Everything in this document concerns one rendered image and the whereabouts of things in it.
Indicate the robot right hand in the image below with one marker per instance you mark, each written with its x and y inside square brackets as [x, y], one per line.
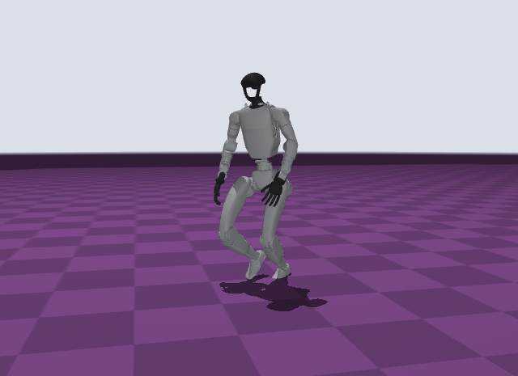
[220, 181]

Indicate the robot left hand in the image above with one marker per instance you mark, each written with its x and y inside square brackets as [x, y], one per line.
[275, 188]

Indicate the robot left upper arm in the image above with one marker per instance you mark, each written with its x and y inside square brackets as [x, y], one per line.
[281, 115]

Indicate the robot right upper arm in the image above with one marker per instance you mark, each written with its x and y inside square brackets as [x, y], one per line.
[233, 130]

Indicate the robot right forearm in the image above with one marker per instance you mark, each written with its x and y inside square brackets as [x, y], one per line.
[225, 161]

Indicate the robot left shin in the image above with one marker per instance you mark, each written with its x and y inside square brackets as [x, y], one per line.
[275, 253]

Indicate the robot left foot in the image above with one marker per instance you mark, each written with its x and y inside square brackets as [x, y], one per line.
[280, 273]

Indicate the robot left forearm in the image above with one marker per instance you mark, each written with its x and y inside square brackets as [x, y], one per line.
[288, 158]

